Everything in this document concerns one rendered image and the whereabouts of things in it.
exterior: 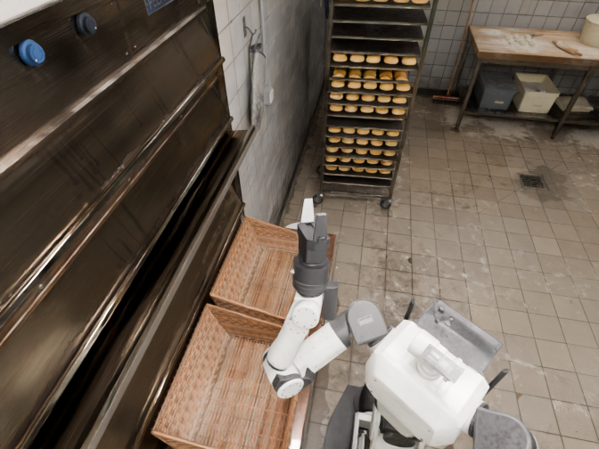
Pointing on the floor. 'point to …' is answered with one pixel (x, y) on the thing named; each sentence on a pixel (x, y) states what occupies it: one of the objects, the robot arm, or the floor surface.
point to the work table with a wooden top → (548, 55)
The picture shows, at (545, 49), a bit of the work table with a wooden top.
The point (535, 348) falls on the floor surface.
